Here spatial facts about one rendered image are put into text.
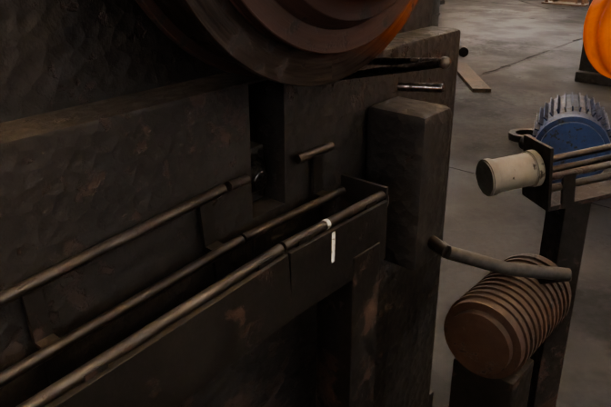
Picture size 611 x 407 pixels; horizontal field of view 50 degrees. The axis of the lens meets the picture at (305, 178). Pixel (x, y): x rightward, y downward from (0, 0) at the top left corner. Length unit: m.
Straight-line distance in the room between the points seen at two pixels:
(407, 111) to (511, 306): 0.32
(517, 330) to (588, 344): 0.95
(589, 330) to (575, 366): 0.18
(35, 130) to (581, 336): 1.61
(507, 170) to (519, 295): 0.19
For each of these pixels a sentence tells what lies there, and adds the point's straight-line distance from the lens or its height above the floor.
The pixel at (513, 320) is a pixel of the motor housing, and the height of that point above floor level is 0.52.
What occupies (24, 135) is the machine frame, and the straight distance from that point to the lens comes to 0.61.
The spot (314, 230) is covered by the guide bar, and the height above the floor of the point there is 0.71.
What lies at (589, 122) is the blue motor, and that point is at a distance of 2.77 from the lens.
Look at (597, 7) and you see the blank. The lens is 1.00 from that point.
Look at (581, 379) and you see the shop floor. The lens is 1.80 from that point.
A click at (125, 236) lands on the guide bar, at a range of 0.67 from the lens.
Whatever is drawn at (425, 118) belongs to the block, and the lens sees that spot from 0.90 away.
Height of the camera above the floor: 1.04
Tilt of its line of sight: 22 degrees down
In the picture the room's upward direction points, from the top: straight up
